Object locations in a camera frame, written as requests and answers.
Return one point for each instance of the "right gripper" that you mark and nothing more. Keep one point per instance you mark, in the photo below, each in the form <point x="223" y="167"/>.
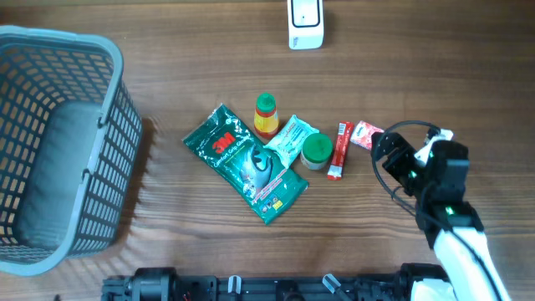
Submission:
<point x="405" y="150"/>

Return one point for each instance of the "red square snack packet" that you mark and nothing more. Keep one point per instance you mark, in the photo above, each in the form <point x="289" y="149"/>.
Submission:
<point x="362" y="134"/>

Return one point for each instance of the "red stick sachet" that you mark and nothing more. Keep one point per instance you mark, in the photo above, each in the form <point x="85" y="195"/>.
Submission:
<point x="340" y="151"/>

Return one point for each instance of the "green lid glass jar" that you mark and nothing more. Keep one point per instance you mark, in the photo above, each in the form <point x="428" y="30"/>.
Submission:
<point x="316" y="151"/>

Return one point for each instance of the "white teal tissue packet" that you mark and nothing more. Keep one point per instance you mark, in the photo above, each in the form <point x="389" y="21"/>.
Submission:
<point x="288" y="142"/>

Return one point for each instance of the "sriracha chilli sauce bottle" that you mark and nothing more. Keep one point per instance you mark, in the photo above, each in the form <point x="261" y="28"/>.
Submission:
<point x="266" y="121"/>

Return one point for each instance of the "green 3M gloves packet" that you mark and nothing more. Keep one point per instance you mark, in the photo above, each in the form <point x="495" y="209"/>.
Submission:
<point x="225" y="143"/>

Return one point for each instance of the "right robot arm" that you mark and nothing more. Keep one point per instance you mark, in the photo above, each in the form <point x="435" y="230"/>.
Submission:
<point x="452" y="227"/>

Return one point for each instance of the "white barcode scanner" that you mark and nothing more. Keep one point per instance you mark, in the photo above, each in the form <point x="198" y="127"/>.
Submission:
<point x="305" y="24"/>

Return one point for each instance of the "grey plastic mesh basket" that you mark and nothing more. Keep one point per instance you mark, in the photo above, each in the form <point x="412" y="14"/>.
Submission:
<point x="69" y="138"/>

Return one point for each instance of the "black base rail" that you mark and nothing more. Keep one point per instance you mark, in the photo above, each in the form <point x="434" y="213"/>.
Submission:
<point x="414" y="281"/>

